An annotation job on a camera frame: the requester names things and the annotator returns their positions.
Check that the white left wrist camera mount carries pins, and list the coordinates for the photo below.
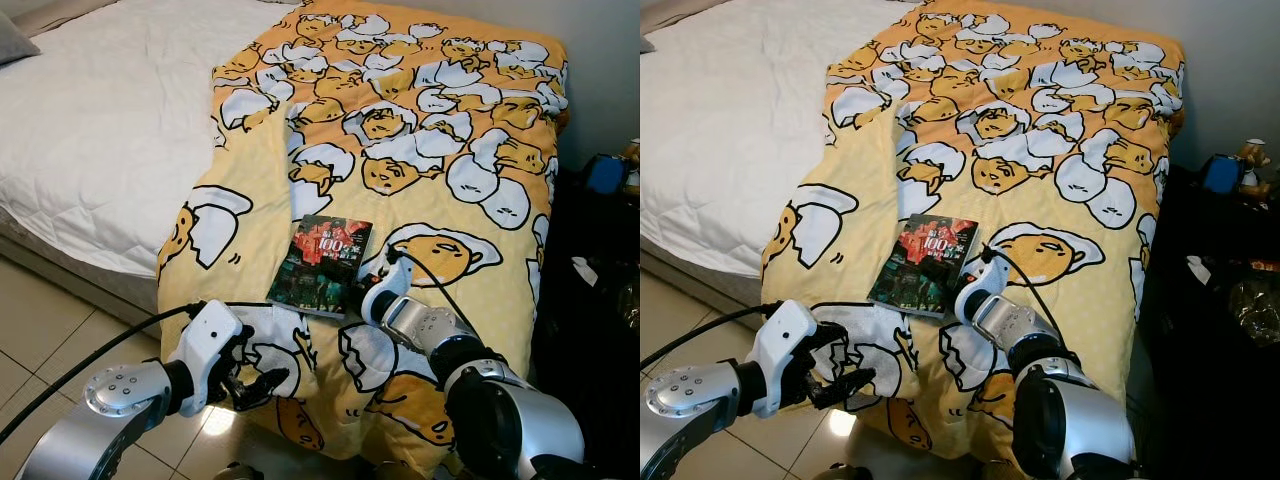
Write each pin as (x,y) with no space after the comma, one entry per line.
(780,330)
(205,330)

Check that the white paper scrap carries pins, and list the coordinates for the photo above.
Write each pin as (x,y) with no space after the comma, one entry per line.
(585,270)
(1200,268)

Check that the clear plastic bag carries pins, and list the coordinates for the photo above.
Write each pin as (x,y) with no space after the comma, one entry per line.
(1255,305)
(627,300)

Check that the small red packet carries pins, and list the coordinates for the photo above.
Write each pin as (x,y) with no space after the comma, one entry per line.
(1260,265)

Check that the black nightstand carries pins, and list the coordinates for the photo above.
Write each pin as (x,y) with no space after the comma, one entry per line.
(580,380)
(1200,400)

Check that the brown bear figurine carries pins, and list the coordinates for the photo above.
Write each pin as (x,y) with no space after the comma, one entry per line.
(1253,160)
(631,160)

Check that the white quilted mattress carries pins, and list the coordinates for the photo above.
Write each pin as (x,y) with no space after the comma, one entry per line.
(730,120)
(110,120)

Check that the dark red printed book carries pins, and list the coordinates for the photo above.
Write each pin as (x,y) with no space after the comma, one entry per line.
(320,265)
(920,265)

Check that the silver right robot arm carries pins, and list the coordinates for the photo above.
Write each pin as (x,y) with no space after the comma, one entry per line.
(500,410)
(1080,410)

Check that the blue cup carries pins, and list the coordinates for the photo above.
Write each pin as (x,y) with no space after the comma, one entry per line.
(603,175)
(1222,175)

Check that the orange cartoon egg blanket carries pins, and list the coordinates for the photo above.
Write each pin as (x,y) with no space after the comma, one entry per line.
(450,130)
(1050,130)

